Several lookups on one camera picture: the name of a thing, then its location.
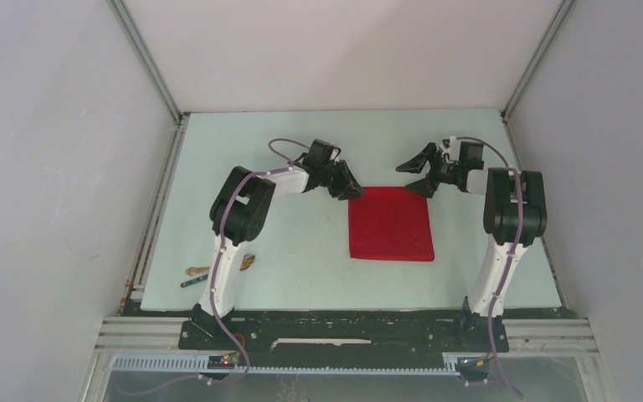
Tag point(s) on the aluminium corner frame post right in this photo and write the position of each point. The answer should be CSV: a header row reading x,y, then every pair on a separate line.
x,y
545,43

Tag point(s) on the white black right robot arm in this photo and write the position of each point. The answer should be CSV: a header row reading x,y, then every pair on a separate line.
x,y
515,210

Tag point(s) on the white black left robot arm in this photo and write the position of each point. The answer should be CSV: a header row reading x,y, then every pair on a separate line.
x,y
239,212

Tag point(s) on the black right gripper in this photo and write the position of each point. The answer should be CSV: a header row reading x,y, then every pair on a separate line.
x,y
424,186

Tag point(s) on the grey slotted cable duct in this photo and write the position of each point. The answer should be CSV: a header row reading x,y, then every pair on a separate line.
x,y
203,364

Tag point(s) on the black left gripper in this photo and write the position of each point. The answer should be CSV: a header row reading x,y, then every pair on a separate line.
x,y
347,188

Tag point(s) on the aluminium corner frame post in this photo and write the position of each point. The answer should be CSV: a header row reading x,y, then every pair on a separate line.
x,y
545,43
136,40

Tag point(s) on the aluminium corner frame post left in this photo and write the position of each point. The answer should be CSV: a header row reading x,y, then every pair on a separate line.
x,y
136,40

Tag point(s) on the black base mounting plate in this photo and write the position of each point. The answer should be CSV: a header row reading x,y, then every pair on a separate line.
x,y
365,339

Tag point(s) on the wooden fork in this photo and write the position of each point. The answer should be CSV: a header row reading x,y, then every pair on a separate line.
x,y
247,262

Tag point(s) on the red cloth napkin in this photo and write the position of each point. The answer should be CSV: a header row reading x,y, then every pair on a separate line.
x,y
390,224

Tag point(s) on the aluminium front rail frame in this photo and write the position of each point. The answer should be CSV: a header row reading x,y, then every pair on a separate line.
x,y
524,337

